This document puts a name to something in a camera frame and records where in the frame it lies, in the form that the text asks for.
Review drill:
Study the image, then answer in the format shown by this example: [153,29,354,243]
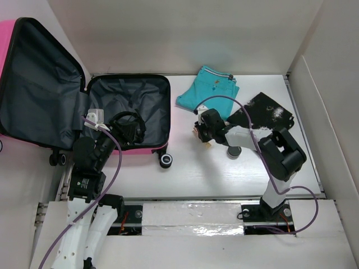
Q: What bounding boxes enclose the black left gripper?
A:
[94,119,136,169]

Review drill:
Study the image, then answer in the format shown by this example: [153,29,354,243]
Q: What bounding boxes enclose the black headphones with cable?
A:
[109,109,146,145]

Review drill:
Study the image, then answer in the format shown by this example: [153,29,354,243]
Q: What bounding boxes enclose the small black-lidded cream jar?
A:
[227,146,242,159]

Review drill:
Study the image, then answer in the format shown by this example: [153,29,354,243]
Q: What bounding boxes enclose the turquoise shorts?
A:
[176,66,240,119]

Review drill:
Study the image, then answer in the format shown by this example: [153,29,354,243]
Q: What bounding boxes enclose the black white tie-dye shirt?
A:
[244,92,294,130]

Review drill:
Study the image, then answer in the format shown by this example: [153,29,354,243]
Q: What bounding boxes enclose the pink hard-shell suitcase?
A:
[1,17,173,168]

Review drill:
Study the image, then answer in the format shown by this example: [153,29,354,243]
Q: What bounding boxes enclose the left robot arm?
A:
[52,124,125,268]

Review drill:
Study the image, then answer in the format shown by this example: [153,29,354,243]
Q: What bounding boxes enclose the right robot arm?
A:
[195,105,307,220]

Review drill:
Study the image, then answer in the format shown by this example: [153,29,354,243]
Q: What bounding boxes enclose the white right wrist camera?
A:
[194,105,208,125]

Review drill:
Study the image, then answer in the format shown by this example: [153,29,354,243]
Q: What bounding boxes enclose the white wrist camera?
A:
[84,109,110,131]
[194,105,208,125]

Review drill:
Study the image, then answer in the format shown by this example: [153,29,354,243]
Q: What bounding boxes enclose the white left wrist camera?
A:
[84,109,110,131]

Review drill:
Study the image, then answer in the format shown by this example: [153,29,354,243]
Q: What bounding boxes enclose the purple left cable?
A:
[38,116,123,269]

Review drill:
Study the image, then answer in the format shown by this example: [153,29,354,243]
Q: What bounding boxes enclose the white foam block rail cover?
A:
[141,202,244,236]

